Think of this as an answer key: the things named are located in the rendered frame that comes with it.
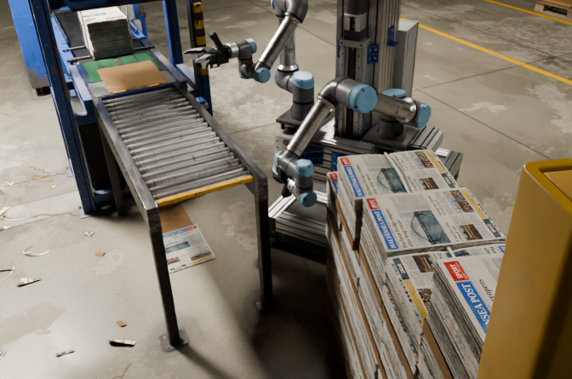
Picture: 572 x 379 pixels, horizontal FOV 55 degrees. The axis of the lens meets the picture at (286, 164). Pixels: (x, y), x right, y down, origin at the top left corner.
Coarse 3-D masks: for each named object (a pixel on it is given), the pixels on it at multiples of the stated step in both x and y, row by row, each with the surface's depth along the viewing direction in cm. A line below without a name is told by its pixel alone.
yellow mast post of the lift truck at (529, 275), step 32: (544, 160) 45; (544, 192) 42; (512, 224) 47; (544, 224) 42; (512, 256) 47; (544, 256) 42; (512, 288) 48; (544, 288) 43; (512, 320) 48; (544, 320) 43; (512, 352) 49; (544, 352) 44
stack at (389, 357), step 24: (336, 192) 229; (336, 216) 229; (336, 264) 239; (360, 264) 195; (336, 288) 248; (360, 288) 198; (336, 312) 251; (336, 336) 256; (360, 336) 202; (384, 336) 170; (384, 360) 172
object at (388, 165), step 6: (384, 156) 208; (390, 156) 208; (384, 162) 204; (390, 162) 204; (396, 162) 204; (390, 168) 200; (402, 168) 200; (390, 174) 197; (396, 174) 196; (402, 174) 196; (396, 180) 193; (408, 180) 192; (396, 186) 189; (402, 186) 189; (408, 186) 189; (402, 192) 186
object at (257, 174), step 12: (180, 84) 347; (192, 96) 330; (204, 108) 314; (204, 120) 302; (216, 132) 287; (228, 144) 275; (240, 156) 264; (252, 168) 254; (264, 180) 247; (252, 192) 256; (264, 192) 250
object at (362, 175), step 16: (352, 160) 205; (368, 160) 205; (352, 176) 195; (368, 176) 195; (384, 176) 195; (352, 192) 187; (368, 192) 186; (384, 192) 186; (352, 208) 190; (352, 224) 194; (352, 240) 194
